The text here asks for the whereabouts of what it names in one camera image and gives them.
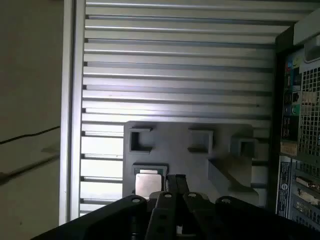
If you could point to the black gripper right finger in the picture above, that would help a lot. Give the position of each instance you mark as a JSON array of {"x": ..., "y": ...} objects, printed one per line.
[{"x": 225, "y": 220}]

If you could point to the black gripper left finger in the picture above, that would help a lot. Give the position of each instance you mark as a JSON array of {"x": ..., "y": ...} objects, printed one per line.
[{"x": 160, "y": 220}]

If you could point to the silver square CPU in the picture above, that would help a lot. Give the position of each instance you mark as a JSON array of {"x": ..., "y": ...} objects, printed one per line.
[{"x": 147, "y": 183}]

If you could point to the grey parts rack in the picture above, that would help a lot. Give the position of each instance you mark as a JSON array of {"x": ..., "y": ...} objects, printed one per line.
[{"x": 175, "y": 160}]

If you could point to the black open PC case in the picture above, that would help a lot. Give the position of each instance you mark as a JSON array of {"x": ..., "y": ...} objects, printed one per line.
[{"x": 310, "y": 112}]

